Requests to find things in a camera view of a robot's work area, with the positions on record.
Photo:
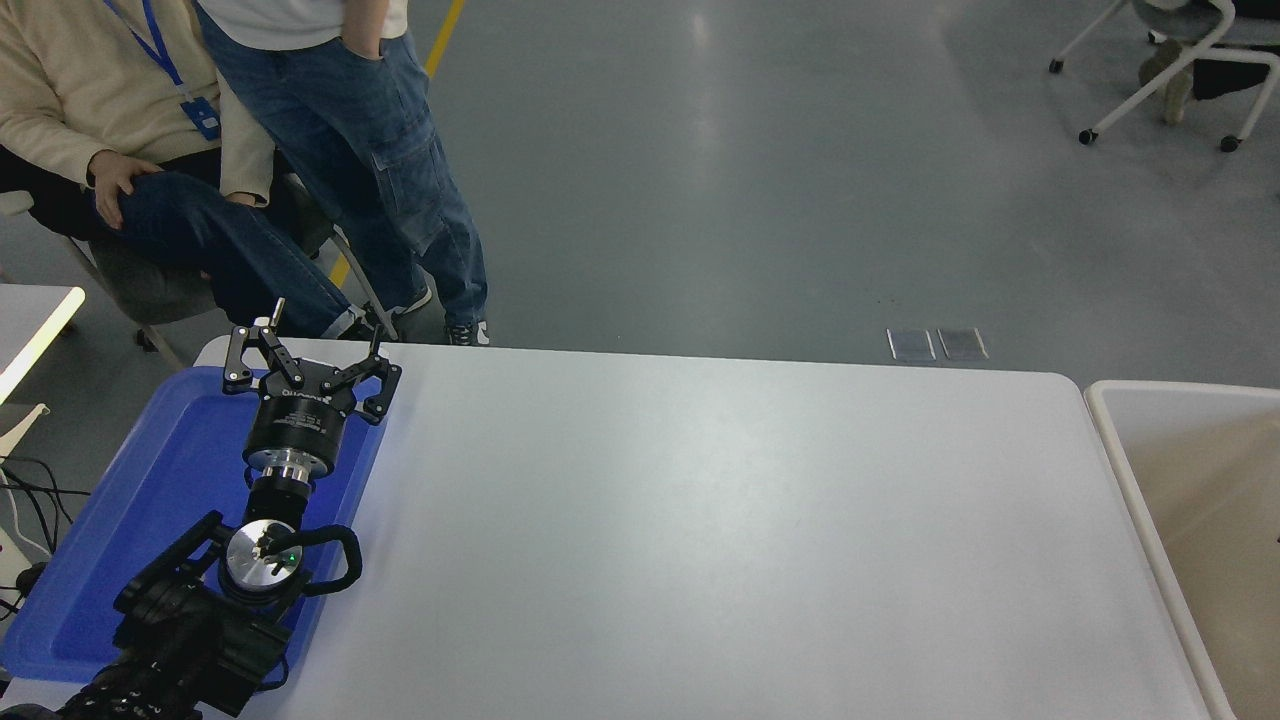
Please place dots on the standing person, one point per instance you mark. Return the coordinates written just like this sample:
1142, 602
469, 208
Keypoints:
370, 140

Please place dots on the blue plastic tray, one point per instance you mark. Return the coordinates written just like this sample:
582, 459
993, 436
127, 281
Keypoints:
160, 470

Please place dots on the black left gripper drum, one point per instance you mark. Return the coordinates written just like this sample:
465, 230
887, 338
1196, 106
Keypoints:
300, 420

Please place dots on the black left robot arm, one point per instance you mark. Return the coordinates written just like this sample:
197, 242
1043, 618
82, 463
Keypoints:
170, 640

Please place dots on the white wheeled office chair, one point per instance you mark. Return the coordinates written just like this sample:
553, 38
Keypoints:
1170, 75

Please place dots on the large pale bin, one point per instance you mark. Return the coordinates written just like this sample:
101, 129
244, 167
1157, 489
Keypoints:
1210, 500

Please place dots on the grey chair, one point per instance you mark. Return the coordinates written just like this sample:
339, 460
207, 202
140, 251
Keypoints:
150, 290

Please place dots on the person on office chair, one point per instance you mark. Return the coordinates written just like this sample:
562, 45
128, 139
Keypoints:
1165, 75

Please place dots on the seated person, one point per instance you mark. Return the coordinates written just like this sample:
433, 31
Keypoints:
90, 70

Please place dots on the seated person's right hand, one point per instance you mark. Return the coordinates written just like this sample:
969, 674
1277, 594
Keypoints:
115, 180

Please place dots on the clear floor plate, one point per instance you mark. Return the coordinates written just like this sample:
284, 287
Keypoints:
911, 344
963, 343

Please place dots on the white side table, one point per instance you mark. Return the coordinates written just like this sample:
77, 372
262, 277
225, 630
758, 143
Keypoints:
30, 320

